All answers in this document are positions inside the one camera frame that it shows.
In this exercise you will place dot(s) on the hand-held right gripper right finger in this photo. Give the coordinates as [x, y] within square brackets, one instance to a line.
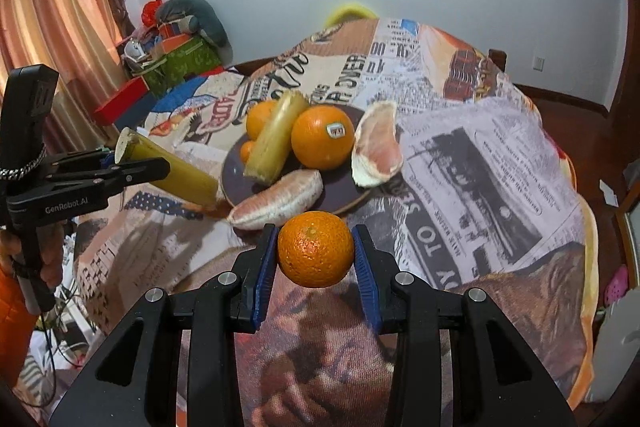
[367, 282]

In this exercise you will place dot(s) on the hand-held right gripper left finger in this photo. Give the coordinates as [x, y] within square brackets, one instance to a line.
[264, 279]

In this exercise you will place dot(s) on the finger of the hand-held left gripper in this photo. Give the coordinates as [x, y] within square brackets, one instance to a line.
[80, 159]
[125, 172]

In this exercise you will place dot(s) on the green sugarcane piece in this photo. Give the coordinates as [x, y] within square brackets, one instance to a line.
[272, 139]
[182, 174]

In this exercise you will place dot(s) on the peeled pomelo segment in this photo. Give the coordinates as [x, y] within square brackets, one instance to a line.
[280, 202]
[377, 152]

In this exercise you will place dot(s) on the dark purple plate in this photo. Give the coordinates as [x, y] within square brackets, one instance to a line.
[340, 187]

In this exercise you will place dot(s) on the small tangerine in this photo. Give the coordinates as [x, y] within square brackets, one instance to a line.
[247, 151]

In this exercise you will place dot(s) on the orange with sticker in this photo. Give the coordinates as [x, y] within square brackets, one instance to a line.
[320, 142]

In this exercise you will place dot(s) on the person's left hand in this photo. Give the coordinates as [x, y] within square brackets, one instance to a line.
[52, 257]

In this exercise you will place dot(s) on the red flat box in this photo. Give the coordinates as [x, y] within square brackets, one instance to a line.
[122, 99]

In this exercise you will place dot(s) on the orange striped curtain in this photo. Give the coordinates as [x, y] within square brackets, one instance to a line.
[55, 7]

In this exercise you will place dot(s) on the green patterned box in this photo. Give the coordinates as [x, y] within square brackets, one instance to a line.
[187, 64]

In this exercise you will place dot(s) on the red plastic bag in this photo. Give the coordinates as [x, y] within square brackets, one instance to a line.
[151, 11]

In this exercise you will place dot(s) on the printed blanket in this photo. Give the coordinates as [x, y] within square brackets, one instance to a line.
[475, 167]

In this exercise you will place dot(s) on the grey plush toy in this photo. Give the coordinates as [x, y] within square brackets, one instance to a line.
[200, 14]

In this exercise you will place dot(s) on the pink slipper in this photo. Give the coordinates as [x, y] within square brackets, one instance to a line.
[616, 287]

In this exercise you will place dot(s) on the white paper scrap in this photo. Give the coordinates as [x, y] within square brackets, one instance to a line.
[608, 193]

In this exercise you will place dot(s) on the yellow curved tube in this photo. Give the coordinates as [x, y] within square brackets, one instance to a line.
[350, 11]

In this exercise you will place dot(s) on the wooden bed post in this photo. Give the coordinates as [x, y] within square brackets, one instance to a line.
[497, 59]

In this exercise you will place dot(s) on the white wall socket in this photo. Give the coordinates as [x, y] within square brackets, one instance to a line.
[539, 63]

